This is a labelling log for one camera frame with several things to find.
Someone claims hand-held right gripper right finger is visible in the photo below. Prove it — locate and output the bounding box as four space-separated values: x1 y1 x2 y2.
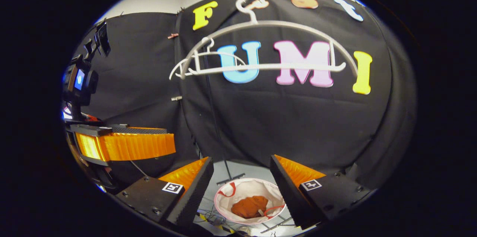
270 154 374 230

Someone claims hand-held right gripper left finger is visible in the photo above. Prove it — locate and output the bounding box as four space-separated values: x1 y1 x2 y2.
112 157 215 228

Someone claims orange ribbed jacket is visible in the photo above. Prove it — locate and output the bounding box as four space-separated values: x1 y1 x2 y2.
231 195 269 219

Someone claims white laundry hamper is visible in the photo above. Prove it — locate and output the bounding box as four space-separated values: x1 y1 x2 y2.
214 178 287 225

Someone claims white plastic hanger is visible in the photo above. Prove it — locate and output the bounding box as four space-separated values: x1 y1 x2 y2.
180 0 359 80
170 37 246 80

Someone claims black clothes rack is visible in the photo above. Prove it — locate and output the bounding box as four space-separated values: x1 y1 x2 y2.
201 0 321 186

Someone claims black backdrop cloth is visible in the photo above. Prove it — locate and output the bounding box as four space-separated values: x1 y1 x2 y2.
71 0 417 189

